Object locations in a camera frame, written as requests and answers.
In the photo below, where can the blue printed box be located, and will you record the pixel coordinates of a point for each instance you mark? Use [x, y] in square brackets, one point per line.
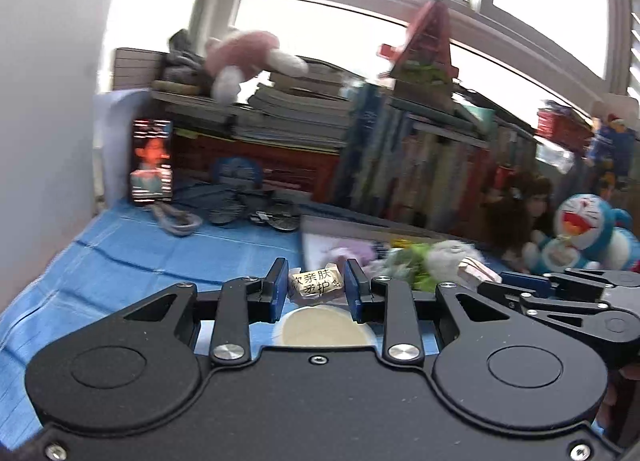
[610, 146]

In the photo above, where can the cream paper cup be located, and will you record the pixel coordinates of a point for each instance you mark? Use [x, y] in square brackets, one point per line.
[325, 331]

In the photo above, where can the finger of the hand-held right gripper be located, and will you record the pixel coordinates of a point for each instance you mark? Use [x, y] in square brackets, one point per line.
[522, 281]
[535, 308]

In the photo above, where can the red can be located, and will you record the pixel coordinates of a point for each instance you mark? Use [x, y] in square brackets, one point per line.
[505, 176]

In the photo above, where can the red plastic basket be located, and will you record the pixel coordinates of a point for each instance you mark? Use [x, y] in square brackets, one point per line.
[565, 122]

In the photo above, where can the row of upright books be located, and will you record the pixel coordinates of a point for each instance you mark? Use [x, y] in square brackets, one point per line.
[425, 166]

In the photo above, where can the clear plastic bag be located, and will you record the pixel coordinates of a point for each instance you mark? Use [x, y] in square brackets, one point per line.
[555, 157]

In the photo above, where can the brown-haired doll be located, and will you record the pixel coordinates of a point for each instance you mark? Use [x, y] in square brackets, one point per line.
[525, 211]

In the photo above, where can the red printed box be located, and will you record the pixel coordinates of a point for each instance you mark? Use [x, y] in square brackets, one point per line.
[280, 166]

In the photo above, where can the stack of flat books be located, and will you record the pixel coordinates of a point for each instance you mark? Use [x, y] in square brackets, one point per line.
[300, 108]

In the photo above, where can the metal bicycle model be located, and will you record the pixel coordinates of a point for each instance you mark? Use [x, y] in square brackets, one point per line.
[255, 208]

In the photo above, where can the purple fuzzy scrunchie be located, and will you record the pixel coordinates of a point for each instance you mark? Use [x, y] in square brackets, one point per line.
[352, 252]

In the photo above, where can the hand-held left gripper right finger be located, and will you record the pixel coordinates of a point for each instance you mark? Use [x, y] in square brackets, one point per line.
[353, 291]

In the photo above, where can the white fluffy scrunchie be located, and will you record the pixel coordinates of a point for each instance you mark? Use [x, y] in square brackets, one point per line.
[450, 256]

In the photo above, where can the pink plush toy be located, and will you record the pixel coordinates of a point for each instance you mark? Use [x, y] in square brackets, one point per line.
[250, 61]

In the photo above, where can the smartphone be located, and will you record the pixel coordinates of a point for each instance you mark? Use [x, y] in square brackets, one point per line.
[152, 161]

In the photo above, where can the blue table cloth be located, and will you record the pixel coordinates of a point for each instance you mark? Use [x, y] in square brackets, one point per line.
[125, 266]

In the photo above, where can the pink white packet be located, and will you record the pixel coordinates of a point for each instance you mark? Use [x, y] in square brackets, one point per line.
[475, 272]

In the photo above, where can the white cardboard box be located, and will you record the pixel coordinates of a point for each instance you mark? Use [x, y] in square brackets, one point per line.
[325, 236]

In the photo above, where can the white tissue packet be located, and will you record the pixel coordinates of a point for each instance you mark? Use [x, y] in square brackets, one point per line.
[316, 286]

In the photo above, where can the blue cat plush toy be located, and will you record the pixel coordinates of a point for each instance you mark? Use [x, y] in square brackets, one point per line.
[582, 236]

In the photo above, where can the toy house model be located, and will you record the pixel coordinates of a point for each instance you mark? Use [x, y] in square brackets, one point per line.
[425, 56]

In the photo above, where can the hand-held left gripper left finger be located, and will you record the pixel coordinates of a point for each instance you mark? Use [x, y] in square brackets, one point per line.
[276, 293]

